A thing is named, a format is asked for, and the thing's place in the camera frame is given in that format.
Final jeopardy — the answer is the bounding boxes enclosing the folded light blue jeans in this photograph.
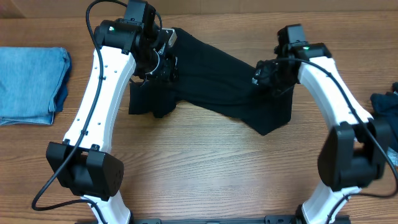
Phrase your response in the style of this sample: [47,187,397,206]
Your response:
[1,47,72,126]

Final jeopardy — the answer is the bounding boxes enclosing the dark navy garment pile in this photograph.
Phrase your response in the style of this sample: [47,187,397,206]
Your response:
[370,82,397,133]

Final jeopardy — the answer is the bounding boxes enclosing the light denim fabric piece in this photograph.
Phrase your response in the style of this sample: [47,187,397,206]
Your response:
[387,147,398,167]

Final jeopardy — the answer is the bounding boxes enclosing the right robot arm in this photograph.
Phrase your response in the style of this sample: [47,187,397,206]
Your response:
[252,24,397,223]

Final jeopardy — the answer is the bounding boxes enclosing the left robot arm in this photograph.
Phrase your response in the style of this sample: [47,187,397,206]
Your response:
[46,1,178,223]

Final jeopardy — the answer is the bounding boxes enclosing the black garment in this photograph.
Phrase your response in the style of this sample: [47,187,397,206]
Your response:
[129,28,293,135]

